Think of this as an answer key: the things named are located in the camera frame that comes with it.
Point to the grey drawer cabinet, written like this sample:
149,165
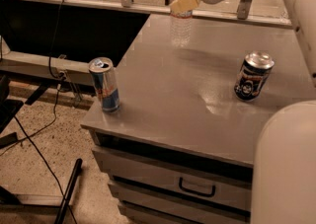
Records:
179,117

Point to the black drawer handle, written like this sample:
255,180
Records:
188,187

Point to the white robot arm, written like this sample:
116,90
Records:
284,177

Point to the black panel under bench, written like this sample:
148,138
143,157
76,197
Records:
80,33

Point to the black metal stand leg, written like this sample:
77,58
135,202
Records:
65,202

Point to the clear plastic water bottle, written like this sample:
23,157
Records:
181,26

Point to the metal railing frame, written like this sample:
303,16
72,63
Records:
262,12

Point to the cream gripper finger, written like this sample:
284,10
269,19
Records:
181,6

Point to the blue silver redbull can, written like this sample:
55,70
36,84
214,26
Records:
105,83

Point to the dark blue printed can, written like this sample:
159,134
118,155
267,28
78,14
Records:
253,74

